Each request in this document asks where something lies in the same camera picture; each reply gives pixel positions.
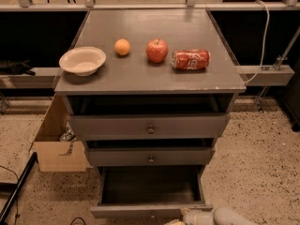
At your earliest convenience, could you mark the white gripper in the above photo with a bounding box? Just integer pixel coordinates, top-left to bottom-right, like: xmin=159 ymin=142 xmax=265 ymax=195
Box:
xmin=164 ymin=208 xmax=215 ymax=225

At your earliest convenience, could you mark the grey bottom drawer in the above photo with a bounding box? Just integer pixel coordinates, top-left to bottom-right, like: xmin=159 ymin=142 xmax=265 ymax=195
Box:
xmin=90 ymin=165 xmax=212 ymax=218

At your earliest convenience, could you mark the grey drawer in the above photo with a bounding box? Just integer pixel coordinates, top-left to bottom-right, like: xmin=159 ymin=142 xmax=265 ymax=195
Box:
xmin=68 ymin=113 xmax=230 ymax=141
xmin=90 ymin=165 xmax=212 ymax=218
xmin=86 ymin=147 xmax=215 ymax=167

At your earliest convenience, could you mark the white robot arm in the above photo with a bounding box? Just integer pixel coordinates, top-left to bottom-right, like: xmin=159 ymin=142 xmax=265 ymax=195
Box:
xmin=164 ymin=207 xmax=258 ymax=225

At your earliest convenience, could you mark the grey middle drawer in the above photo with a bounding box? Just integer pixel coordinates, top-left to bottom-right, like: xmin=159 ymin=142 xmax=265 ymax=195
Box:
xmin=86 ymin=147 xmax=215 ymax=167

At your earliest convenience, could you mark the grey top drawer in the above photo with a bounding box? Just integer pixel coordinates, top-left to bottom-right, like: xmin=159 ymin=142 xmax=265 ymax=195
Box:
xmin=68 ymin=113 xmax=230 ymax=141

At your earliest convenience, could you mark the grey wooden drawer cabinet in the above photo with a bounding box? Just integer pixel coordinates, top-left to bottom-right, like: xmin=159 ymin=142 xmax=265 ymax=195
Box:
xmin=54 ymin=7 xmax=247 ymax=173

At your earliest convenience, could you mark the cardboard box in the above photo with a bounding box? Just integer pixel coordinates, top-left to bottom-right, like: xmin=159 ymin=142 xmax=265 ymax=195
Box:
xmin=33 ymin=96 xmax=88 ymax=173

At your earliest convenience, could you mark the black bar on floor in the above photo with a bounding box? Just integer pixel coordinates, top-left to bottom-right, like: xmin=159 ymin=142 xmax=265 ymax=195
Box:
xmin=0 ymin=152 xmax=38 ymax=225

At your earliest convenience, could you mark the crushed red soda can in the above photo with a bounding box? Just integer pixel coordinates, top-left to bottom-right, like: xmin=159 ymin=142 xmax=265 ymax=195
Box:
xmin=172 ymin=49 xmax=211 ymax=70

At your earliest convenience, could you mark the red apple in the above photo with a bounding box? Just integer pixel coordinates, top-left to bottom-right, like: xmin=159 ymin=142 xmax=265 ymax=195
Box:
xmin=146 ymin=38 xmax=169 ymax=64

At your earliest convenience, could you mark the orange fruit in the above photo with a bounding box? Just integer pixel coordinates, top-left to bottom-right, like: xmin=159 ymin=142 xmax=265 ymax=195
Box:
xmin=114 ymin=38 xmax=130 ymax=56

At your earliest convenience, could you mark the white bowl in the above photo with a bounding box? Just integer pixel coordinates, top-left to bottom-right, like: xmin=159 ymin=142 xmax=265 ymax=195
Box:
xmin=59 ymin=46 xmax=106 ymax=76

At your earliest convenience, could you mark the black cloth on ledge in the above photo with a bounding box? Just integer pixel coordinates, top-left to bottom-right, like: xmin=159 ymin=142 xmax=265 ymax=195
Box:
xmin=0 ymin=60 xmax=36 ymax=76

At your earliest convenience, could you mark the black floor cable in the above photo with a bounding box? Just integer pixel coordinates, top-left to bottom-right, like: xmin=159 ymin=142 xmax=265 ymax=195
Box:
xmin=68 ymin=217 xmax=87 ymax=225

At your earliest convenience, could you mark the white hanging cable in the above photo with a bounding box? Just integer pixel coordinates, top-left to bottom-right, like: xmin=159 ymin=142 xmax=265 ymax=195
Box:
xmin=244 ymin=0 xmax=271 ymax=86

